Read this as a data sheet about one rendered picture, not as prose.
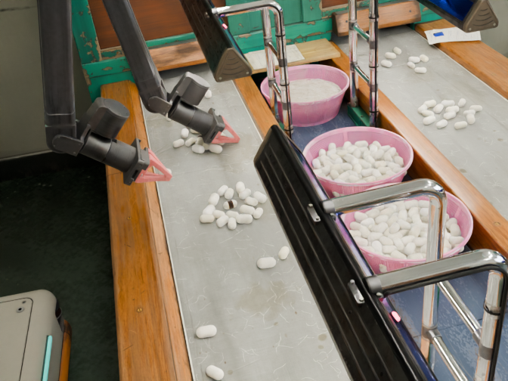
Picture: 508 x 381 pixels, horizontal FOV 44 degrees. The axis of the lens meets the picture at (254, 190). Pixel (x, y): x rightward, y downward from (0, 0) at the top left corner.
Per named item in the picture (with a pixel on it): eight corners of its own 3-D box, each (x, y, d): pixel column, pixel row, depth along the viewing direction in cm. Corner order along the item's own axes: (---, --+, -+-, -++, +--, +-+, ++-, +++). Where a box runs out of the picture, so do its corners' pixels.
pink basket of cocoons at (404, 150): (353, 232, 144) (352, 198, 139) (283, 184, 163) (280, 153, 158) (435, 186, 155) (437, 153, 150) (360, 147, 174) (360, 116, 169)
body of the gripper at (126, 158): (143, 140, 137) (112, 125, 134) (147, 163, 129) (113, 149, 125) (128, 163, 139) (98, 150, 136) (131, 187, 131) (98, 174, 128)
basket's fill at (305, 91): (280, 132, 184) (279, 115, 181) (262, 100, 202) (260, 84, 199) (353, 117, 187) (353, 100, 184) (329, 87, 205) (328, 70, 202)
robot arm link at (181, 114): (162, 110, 163) (165, 120, 159) (176, 88, 161) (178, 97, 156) (186, 121, 167) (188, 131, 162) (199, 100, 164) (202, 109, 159)
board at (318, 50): (241, 76, 200) (240, 72, 199) (232, 59, 212) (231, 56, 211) (340, 57, 204) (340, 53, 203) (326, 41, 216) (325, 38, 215)
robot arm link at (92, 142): (73, 140, 131) (72, 155, 127) (88, 115, 129) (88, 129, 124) (103, 154, 135) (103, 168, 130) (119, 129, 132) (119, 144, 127)
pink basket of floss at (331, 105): (323, 139, 180) (321, 109, 174) (246, 122, 193) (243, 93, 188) (364, 100, 197) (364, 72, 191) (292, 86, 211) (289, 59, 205)
